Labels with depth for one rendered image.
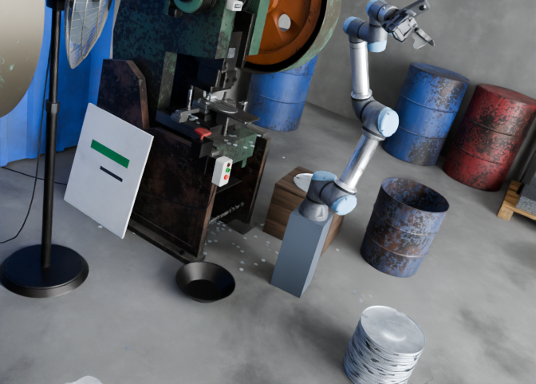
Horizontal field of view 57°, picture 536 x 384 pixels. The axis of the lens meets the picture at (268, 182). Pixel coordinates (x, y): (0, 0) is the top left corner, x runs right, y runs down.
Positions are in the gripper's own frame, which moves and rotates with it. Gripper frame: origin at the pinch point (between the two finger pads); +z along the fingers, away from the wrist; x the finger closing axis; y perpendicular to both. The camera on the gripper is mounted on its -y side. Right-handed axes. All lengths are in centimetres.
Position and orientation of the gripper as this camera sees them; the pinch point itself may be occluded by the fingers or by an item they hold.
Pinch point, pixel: (426, 29)
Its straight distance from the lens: 183.7
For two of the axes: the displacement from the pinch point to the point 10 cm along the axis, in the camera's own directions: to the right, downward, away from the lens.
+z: 3.0, 5.4, -7.9
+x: -6.4, -5.0, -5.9
